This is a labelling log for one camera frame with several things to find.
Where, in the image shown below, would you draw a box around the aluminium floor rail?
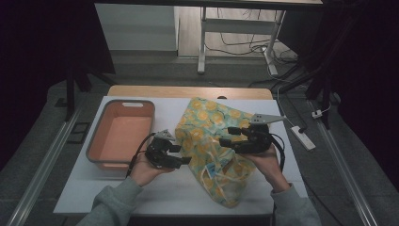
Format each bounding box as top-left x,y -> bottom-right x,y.
309,100 -> 379,226
6,106 -> 83,226

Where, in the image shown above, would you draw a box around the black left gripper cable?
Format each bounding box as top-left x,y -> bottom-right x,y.
125,132 -> 157,179

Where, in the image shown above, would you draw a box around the black floor cables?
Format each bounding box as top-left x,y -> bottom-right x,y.
205,8 -> 297,65

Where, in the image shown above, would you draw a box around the white power strip cable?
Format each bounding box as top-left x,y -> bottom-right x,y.
276,84 -> 297,128

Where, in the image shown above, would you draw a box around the orange basket with grey rim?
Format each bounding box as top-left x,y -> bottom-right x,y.
85,99 -> 156,172

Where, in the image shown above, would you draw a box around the person's right hand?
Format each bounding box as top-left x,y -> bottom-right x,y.
243,145 -> 291,193

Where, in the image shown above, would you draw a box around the white table mat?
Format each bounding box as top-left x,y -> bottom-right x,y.
53,95 -> 309,216

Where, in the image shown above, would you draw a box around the white cabinet panel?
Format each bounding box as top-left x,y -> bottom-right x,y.
94,3 -> 180,52

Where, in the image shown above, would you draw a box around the yellow flower print cloth bag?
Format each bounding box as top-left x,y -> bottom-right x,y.
173,96 -> 262,209

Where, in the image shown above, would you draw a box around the person's left hand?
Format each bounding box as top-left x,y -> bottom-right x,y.
129,152 -> 175,187

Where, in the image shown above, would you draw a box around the white power strip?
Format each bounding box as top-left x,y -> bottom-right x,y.
290,125 -> 316,151

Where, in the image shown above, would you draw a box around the black stand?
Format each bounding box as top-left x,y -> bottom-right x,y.
278,60 -> 342,130
64,60 -> 118,122

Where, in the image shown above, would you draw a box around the white desk frame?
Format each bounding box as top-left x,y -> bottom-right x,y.
197,6 -> 287,76

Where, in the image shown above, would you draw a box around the black floor plate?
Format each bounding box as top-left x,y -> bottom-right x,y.
67,121 -> 92,145

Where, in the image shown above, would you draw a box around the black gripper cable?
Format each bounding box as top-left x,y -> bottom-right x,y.
270,132 -> 287,173
125,132 -> 157,179

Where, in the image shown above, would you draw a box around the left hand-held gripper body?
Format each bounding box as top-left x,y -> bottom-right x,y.
144,129 -> 176,169

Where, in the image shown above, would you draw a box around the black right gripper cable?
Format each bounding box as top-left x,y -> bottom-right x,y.
270,132 -> 287,173

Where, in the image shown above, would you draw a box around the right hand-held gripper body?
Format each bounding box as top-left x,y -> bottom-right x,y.
234,113 -> 287,154

